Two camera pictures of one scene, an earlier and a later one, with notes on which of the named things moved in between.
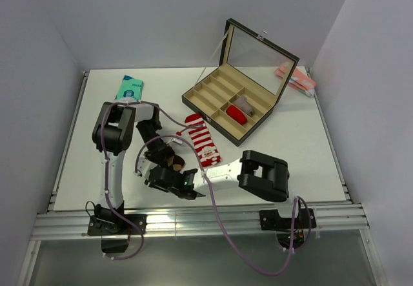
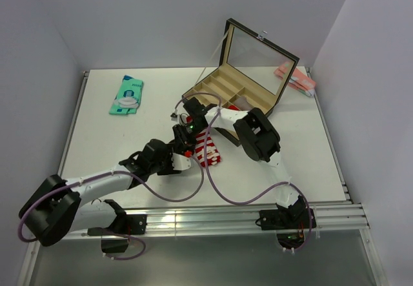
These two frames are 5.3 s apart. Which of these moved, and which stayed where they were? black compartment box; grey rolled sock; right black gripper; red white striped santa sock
Moved: right black gripper
Stayed: red white striped santa sock; black compartment box; grey rolled sock
